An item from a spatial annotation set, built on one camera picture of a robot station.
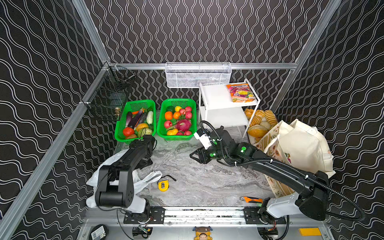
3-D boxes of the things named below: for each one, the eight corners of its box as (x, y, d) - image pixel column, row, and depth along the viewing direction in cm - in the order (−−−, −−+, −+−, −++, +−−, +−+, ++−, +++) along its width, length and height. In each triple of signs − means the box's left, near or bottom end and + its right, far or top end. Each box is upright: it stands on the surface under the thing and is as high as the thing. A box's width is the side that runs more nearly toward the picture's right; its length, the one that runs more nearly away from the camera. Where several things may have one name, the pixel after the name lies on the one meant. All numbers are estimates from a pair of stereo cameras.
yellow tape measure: (157, 191, 84) (156, 190, 82) (159, 181, 88) (158, 179, 86) (168, 191, 84) (168, 190, 82) (169, 181, 88) (169, 179, 86)
